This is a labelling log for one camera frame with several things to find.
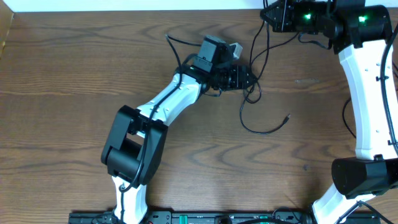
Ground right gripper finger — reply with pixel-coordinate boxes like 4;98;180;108
261;0;286;14
260;11;283;32

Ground black usb cable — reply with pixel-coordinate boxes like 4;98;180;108
341;60;398;139
238;0;301;136

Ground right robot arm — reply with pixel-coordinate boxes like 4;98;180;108
260;1;397;223

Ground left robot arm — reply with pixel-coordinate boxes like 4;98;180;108
101;35;256;223

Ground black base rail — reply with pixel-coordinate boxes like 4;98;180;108
67;210;382;224

